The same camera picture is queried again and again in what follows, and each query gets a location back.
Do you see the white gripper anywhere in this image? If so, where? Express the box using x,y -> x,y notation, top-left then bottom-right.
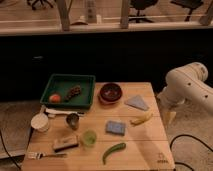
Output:
157,94 -> 179,126

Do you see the yellow banana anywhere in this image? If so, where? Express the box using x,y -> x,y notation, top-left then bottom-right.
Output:
130,113 -> 153,126

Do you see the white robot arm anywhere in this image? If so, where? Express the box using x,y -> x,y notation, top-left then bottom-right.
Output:
157,62 -> 213,126

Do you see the green plastic cup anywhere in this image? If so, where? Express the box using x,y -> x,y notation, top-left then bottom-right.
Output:
81,130 -> 97,147

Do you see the small metal cup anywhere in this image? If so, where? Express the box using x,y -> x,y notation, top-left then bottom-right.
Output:
66,113 -> 79,130

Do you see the white paper cup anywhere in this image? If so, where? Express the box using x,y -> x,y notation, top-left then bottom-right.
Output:
31,114 -> 49,132

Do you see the grey triangular cloth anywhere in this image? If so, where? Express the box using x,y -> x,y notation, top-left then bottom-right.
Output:
125,95 -> 149,111

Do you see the blue sponge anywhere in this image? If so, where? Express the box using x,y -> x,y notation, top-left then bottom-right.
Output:
106,121 -> 126,136

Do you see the green cucumber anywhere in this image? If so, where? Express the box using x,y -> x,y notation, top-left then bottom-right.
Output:
102,143 -> 126,165

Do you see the dark red bowl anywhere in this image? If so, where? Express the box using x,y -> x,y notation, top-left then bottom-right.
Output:
98,83 -> 123,104

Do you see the brown grape bunch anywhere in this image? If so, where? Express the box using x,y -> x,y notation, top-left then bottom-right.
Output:
65,85 -> 81,101

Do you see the wooden block eraser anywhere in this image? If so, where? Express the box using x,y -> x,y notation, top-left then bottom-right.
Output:
53,135 -> 79,152

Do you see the green plastic tray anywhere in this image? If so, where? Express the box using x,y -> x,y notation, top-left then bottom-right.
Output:
40,74 -> 95,109

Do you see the red peach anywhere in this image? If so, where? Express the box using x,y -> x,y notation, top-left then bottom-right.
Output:
49,93 -> 61,103

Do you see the white knife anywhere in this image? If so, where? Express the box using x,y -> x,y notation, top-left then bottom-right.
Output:
45,108 -> 84,117

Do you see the silver fork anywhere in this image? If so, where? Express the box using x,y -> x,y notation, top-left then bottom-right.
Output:
27,152 -> 67,159

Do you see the black power cable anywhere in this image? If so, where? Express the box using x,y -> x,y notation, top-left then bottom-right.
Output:
169,133 -> 213,171

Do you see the black left cable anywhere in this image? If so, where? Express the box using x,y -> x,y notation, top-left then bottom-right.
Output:
0,129 -> 22,171

